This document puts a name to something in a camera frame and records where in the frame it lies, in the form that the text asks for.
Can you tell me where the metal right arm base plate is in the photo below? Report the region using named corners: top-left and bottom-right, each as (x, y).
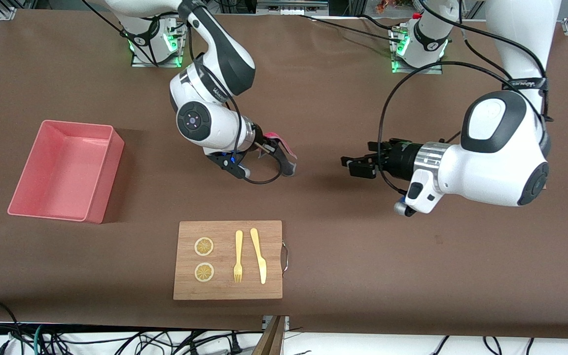
top-left (131, 20), bottom-right (184, 68)

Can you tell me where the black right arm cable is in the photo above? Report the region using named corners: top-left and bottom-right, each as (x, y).
top-left (81, 0), bottom-right (284, 185)

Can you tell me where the brown table cover sheet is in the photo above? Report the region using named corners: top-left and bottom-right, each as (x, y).
top-left (0, 10), bottom-right (568, 341)

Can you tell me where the pink plastic bin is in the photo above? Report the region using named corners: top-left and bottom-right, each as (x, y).
top-left (7, 120), bottom-right (125, 224)

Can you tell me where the orange background object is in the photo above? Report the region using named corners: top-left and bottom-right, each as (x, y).
top-left (375, 0), bottom-right (415, 14)

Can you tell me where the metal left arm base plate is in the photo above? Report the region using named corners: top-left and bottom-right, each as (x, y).
top-left (391, 27), bottom-right (444, 75)

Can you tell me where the wooden cutting board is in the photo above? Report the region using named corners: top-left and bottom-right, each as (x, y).
top-left (173, 220), bottom-right (283, 300)

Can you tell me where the brown wooden plank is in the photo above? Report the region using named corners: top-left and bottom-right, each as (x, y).
top-left (252, 316), bottom-right (287, 355)

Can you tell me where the grey and pink cloth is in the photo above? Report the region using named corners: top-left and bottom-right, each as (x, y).
top-left (263, 131), bottom-right (298, 177)

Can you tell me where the yellow plastic knife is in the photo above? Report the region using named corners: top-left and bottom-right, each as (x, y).
top-left (250, 227), bottom-right (267, 285)

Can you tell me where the black base power cable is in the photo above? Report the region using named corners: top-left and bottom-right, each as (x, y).
top-left (296, 14), bottom-right (408, 44)

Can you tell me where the grey metal box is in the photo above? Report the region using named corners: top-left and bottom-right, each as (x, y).
top-left (256, 0), bottom-right (330, 15)

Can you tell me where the yellow plastic fork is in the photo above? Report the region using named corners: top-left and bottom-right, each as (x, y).
top-left (233, 230), bottom-right (244, 284)

